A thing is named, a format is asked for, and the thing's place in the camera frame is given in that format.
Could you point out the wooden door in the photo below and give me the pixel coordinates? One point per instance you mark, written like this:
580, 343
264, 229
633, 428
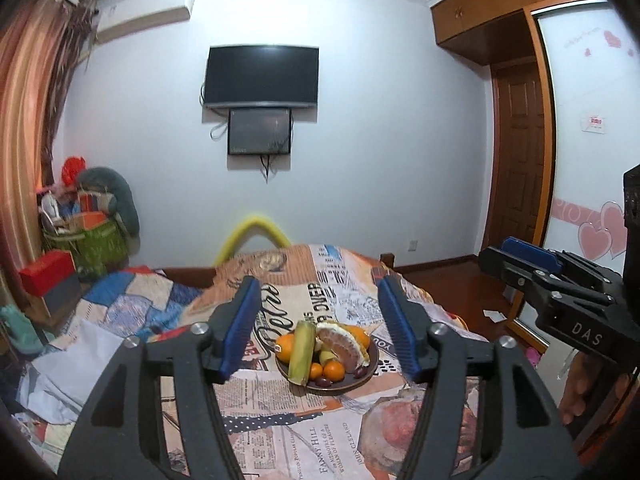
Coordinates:
519, 154

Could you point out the yellow sugarcane piece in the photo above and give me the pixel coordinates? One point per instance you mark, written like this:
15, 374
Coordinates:
326, 356

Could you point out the wall mounted television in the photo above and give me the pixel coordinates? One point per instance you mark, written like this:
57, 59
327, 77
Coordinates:
261, 75

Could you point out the dark purple plate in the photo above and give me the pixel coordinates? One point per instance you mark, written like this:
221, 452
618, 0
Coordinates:
348, 383

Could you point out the striped orange curtain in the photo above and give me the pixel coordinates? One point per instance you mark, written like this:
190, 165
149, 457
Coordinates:
40, 50

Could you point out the white air conditioner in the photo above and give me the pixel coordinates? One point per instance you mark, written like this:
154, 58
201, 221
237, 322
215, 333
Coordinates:
130, 16

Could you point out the newspaper print tablecloth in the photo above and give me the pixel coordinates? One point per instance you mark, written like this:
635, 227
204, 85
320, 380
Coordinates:
320, 393

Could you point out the green sugarcane piece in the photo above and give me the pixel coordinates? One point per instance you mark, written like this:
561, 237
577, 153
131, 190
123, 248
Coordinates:
302, 353

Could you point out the dark red jujube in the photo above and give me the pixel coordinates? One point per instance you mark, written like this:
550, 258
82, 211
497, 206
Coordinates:
323, 382

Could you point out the patchwork quilt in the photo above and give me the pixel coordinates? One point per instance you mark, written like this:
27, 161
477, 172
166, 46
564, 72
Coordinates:
55, 386

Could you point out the wooden overhead cabinet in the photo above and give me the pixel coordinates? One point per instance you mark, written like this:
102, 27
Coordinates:
485, 32

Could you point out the small mandarin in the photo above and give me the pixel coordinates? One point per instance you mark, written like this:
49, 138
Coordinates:
316, 371
334, 371

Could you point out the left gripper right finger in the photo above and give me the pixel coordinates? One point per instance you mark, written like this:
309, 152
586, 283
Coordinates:
519, 434

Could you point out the large orange with sticker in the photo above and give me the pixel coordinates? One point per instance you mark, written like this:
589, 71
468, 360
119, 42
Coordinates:
360, 335

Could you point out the person's right hand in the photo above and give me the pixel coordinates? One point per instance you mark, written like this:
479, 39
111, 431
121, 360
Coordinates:
583, 372

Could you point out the grey plush pillow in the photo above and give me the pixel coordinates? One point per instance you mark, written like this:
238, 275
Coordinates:
120, 204

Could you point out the red plastic bag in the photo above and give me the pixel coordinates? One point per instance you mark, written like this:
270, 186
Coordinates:
72, 166

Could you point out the peeled pomelo segment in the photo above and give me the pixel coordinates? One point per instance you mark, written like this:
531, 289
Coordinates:
343, 344

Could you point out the yellow foam tube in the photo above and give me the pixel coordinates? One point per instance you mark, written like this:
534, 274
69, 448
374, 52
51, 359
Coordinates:
251, 226

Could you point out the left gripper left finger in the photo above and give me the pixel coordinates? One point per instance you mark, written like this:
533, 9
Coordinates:
120, 434

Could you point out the red gift box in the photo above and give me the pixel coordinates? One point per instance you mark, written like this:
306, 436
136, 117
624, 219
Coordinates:
46, 272

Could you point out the small wall monitor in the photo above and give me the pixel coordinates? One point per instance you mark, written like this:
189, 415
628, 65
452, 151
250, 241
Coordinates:
259, 131

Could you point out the white sliding wardrobe door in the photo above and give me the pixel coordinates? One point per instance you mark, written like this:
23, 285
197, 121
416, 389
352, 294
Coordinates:
593, 63

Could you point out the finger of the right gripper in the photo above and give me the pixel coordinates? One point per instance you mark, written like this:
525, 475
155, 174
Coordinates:
543, 259

